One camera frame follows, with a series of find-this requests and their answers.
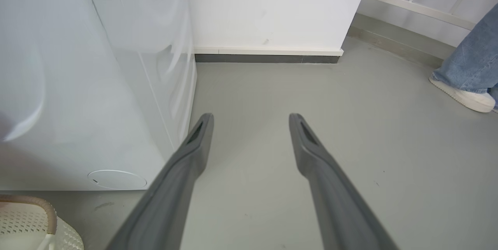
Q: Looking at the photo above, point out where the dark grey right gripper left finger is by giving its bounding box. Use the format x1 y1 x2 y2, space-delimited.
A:
106 113 215 250

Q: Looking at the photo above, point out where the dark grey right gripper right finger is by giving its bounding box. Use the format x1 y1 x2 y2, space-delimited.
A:
289 113 399 250

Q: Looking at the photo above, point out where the white washing machine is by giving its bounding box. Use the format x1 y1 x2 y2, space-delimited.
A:
0 0 197 191

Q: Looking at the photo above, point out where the white perforated laundry basket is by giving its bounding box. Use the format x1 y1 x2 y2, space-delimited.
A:
0 195 84 250

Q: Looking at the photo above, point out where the white sneaker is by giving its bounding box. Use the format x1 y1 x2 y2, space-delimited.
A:
429 77 496 113

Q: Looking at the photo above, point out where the blue jeans leg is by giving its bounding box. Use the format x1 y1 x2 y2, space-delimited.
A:
432 4 498 106

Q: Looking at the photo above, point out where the white metal railing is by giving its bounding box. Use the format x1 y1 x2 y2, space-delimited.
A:
364 0 487 31

